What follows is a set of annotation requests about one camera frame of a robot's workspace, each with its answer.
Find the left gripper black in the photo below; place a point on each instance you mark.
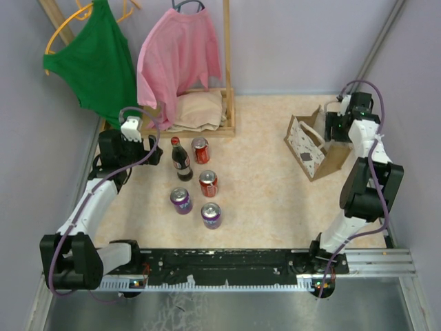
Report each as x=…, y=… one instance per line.
x=145, y=153

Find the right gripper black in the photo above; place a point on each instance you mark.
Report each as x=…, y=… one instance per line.
x=331, y=120

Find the red soda can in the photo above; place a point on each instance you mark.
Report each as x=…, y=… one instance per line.
x=200, y=149
x=209, y=183

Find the red soda can front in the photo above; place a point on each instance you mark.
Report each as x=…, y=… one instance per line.
x=209, y=183

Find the purple soda can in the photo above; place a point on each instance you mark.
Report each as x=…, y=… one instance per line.
x=211, y=214
x=181, y=200

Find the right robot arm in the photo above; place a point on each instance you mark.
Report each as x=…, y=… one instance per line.
x=371, y=187

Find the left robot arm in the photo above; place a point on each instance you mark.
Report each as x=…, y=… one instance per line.
x=69, y=257

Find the cola glass bottle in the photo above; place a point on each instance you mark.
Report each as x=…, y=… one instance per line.
x=181, y=160

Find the beige folded cloth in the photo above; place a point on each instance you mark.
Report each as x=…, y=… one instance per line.
x=199, y=111

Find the green tank top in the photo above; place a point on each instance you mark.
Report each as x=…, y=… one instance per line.
x=98, y=66

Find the wooden clothes rack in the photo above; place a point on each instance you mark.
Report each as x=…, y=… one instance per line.
x=60, y=23

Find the pink t-shirt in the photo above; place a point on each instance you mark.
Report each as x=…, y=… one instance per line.
x=179, y=51

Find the grey clothes hanger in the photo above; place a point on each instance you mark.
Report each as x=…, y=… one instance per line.
x=182, y=5

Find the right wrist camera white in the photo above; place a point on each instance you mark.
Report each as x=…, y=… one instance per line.
x=344, y=104

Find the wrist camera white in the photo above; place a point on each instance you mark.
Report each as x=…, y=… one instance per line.
x=344, y=104
x=131, y=129

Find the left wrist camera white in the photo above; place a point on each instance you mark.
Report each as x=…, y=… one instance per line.
x=131, y=129

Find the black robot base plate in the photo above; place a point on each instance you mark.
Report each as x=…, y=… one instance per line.
x=219, y=270

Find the aluminium frame rail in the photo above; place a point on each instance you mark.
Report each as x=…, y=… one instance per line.
x=379, y=262

